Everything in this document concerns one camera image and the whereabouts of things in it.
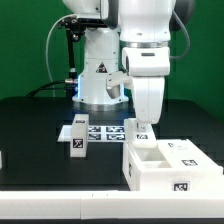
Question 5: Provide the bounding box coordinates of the white marker base sheet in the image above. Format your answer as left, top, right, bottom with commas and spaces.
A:
58, 125, 125, 142

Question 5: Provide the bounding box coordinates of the grey camera cable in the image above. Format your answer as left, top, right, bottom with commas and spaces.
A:
45, 13, 78, 84

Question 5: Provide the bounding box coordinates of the long white door panel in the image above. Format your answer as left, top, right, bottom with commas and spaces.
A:
157, 139, 221, 170

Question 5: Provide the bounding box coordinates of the grey robot arm cable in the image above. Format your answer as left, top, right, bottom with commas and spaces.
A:
169, 9, 192, 62

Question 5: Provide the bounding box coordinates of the white cabinet top block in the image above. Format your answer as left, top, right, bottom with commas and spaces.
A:
70, 114, 89, 158

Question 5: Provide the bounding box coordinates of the short white door panel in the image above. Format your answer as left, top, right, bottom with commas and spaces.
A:
124, 118, 157, 148

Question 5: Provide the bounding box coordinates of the white front fence bar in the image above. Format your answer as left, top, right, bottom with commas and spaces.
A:
0, 191, 224, 220

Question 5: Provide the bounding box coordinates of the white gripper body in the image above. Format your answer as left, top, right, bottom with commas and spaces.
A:
132, 77, 165, 124

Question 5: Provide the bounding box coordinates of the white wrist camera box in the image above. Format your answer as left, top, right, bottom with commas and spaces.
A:
106, 71, 132, 99

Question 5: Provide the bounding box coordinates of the white cabinet body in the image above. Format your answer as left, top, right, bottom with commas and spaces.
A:
122, 143, 224, 193

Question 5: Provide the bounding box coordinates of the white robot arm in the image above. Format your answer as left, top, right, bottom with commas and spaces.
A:
62, 0, 195, 131

